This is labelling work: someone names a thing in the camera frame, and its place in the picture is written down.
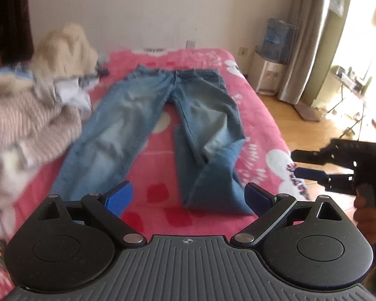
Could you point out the pink floral blanket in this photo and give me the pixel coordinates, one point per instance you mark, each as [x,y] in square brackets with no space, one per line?
[263,125]

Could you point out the beige garment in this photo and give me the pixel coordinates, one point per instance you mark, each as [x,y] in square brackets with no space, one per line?
[65,50]

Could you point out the white wall plate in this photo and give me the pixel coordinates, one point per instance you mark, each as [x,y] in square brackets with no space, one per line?
[191,43]

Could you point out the pile of light clothes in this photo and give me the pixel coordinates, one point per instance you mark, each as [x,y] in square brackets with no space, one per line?
[28,119]

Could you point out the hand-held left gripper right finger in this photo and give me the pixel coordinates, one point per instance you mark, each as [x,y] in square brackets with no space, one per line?
[257,197]

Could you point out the dark floor mat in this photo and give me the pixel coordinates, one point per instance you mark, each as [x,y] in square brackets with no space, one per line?
[305,113]

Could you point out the cream and blue garment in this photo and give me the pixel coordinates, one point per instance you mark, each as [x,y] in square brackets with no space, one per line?
[6,80]

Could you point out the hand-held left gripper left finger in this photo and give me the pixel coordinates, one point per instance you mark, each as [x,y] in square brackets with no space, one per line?
[120,196]

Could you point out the beige curtain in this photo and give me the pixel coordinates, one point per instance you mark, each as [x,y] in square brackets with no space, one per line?
[310,37]

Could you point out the blue jeans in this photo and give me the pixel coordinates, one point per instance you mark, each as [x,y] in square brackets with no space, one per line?
[134,113]

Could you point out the person's right hand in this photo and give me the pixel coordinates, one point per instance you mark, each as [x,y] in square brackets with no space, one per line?
[368,219]

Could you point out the folding table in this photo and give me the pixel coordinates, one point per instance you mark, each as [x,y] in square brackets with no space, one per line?
[352,81]

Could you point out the hanging plastic bag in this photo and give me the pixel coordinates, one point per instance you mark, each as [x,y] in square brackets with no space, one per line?
[336,0]

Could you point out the white shirt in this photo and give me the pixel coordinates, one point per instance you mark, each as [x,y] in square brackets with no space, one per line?
[70,95]

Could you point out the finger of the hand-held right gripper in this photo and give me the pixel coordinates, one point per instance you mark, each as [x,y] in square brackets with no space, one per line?
[310,156]
[310,173]

